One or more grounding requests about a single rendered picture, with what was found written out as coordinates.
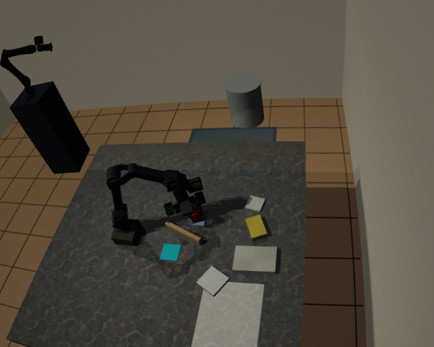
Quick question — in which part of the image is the yellow rectangular block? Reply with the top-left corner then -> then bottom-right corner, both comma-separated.
246,214 -> 268,241

